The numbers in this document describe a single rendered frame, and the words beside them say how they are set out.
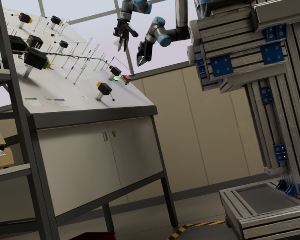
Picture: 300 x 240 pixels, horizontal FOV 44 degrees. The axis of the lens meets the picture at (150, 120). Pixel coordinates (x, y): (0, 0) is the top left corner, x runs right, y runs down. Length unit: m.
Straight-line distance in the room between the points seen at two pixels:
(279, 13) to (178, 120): 2.17
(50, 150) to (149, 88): 2.04
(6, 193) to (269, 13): 1.41
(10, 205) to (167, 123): 2.10
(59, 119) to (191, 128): 2.03
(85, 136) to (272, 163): 0.96
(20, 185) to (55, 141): 0.25
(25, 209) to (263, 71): 1.27
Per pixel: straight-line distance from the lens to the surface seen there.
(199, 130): 3.64
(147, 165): 2.46
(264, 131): 1.94
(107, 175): 2.08
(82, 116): 1.94
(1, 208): 1.94
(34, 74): 2.04
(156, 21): 2.28
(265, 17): 1.63
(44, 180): 1.73
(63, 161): 1.83
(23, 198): 1.81
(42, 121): 1.73
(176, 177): 3.66
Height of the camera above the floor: 0.65
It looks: 3 degrees up
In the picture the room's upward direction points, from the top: 13 degrees counter-clockwise
